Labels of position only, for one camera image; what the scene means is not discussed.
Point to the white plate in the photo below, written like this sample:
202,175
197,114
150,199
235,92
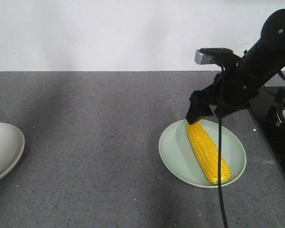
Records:
12,144

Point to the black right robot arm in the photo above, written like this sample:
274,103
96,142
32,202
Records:
240,77

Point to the corn cob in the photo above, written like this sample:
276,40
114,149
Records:
205,151

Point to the black glass stovetop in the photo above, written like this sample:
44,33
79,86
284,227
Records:
268,111

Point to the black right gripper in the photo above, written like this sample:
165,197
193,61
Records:
222,98

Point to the light green plate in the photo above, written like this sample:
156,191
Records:
177,155

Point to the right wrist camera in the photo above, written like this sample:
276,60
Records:
219,56

